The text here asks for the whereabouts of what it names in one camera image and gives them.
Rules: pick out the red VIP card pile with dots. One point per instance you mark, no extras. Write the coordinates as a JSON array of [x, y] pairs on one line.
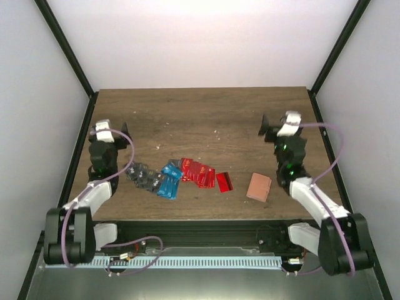
[[202, 175]]

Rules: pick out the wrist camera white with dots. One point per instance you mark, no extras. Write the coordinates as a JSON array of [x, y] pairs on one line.
[[103, 133], [290, 124]]

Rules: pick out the pink leather card holder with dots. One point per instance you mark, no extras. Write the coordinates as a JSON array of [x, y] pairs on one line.
[[259, 187]]

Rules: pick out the black frame post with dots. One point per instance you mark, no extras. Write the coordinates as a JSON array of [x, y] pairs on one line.
[[341, 41], [64, 44]]

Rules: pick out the light blue slotted cable duct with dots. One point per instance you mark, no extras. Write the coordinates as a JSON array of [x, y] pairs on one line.
[[189, 262]]

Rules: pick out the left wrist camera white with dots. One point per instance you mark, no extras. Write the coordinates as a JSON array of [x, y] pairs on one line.
[[103, 133]]

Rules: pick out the blue card pile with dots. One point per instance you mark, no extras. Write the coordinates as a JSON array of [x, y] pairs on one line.
[[170, 183]]

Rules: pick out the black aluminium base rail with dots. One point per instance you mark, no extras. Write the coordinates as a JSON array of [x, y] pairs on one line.
[[270, 235]]

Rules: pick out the left black frame post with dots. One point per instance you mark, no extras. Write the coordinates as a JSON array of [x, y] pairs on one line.
[[64, 44]]

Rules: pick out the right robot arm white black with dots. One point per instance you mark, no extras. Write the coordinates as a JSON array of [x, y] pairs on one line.
[[341, 241]]

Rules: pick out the right black frame post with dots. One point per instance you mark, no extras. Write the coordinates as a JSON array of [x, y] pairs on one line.
[[341, 41]]

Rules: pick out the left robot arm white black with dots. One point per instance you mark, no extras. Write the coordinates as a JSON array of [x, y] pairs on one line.
[[71, 237]]

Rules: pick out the black card pile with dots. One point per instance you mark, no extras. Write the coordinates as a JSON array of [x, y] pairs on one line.
[[146, 178]]

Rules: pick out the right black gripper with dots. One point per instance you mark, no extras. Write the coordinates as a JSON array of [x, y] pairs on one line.
[[264, 128]]

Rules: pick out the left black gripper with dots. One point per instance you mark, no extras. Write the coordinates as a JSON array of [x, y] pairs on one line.
[[123, 144]]

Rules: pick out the lone red card magnetic stripe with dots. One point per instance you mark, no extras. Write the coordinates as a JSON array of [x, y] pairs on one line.
[[224, 182]]

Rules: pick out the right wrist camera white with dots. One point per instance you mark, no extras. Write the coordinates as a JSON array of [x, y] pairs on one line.
[[290, 124]]

